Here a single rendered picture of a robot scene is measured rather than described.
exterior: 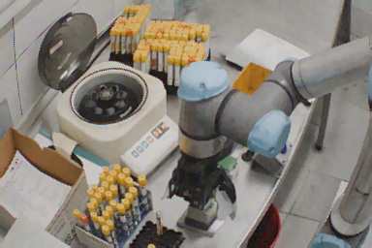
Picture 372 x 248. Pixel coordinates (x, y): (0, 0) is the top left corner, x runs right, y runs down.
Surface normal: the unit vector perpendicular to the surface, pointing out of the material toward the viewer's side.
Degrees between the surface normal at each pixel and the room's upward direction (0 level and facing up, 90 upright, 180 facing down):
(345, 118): 0
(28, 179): 2
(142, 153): 25
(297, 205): 0
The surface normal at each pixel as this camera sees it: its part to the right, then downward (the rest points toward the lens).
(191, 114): -0.58, 0.55
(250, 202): 0.01, -0.73
